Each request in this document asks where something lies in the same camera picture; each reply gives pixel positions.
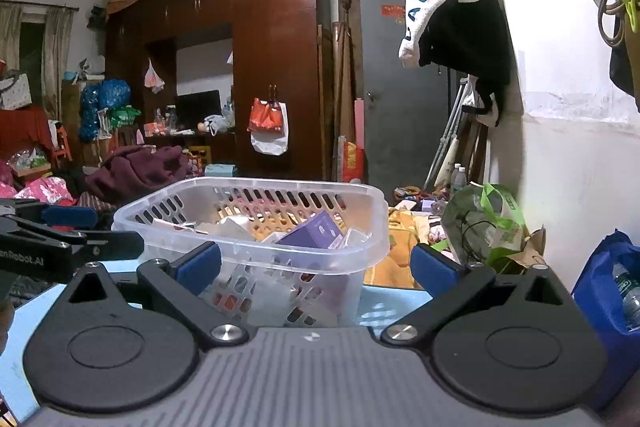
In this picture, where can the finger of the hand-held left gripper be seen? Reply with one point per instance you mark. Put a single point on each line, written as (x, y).
(110, 243)
(70, 216)

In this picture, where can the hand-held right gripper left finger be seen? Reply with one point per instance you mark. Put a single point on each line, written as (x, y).
(200, 264)

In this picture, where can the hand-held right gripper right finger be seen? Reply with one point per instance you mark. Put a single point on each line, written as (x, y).
(435, 269)

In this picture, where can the clear plastic basket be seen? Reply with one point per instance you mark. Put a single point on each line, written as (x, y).
(150, 212)

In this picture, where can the purple box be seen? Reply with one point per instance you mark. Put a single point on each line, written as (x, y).
(315, 232)

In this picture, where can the pink floral blanket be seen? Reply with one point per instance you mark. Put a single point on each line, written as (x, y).
(45, 192)

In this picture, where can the yellow blanket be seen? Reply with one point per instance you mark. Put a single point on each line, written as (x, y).
(395, 252)

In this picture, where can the white box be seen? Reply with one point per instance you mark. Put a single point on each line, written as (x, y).
(235, 228)

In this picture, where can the green and white bag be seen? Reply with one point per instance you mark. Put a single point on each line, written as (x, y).
(480, 222)

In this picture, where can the maroon cloth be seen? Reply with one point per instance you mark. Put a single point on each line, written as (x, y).
(135, 172)

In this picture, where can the brown paper bag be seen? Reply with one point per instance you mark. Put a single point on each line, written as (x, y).
(525, 252)

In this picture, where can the clear water bottles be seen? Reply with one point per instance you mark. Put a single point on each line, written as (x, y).
(457, 177)

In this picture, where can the teal box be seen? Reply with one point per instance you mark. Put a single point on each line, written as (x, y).
(220, 169)

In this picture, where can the red cloth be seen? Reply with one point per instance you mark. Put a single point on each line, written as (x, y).
(25, 129)

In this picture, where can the blue mesh bag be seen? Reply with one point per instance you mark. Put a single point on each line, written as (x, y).
(102, 107)

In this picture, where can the metal crutches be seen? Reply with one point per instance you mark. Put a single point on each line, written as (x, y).
(447, 142)

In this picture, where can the red printed bag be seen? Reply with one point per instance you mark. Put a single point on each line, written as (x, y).
(353, 162)

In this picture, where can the red and white plastic bag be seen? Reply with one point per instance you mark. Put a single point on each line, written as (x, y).
(267, 127)

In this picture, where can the black monitor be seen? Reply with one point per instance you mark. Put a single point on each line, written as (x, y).
(197, 107)

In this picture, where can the small pink white bag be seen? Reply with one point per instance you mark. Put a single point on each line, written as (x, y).
(153, 78)

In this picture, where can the curtain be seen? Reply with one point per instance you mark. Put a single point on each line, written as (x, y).
(52, 52)

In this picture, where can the pink board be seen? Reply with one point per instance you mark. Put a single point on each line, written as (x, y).
(358, 122)

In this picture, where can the blue fabric bag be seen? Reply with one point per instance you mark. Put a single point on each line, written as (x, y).
(600, 307)

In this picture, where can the grey door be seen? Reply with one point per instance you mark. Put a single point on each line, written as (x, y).
(390, 82)

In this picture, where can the plastic water bottle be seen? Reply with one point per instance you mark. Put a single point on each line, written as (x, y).
(631, 299)

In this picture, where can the brown wooden wardrobe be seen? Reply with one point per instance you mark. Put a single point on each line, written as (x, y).
(280, 32)

